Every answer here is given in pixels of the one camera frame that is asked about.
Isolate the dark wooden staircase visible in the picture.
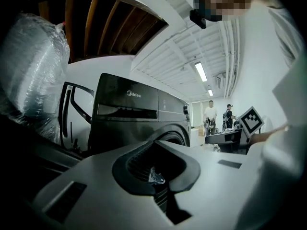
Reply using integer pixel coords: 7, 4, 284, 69
28, 0, 169, 64

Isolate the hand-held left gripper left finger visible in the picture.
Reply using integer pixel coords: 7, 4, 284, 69
23, 140, 177, 230

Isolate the head-worn camera with teal band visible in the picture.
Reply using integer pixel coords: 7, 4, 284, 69
189, 0, 207, 29

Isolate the dark grey washing machine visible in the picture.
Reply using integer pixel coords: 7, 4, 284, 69
87, 72, 192, 154

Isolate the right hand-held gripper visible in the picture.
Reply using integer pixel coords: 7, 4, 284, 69
205, 105, 266, 154

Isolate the ceiling air conditioner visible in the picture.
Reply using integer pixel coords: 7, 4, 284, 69
216, 72, 227, 89

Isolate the person's white t-shirt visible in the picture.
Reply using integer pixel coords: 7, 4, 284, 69
236, 2, 307, 230

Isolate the plastic-wrapped black object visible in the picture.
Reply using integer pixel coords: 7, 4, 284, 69
0, 12, 71, 145

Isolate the person's right forearm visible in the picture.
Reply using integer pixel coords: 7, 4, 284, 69
249, 125, 290, 145

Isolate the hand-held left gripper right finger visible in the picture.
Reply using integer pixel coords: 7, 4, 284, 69
155, 140, 262, 230

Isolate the person's head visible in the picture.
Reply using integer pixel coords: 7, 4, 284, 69
193, 0, 267, 23

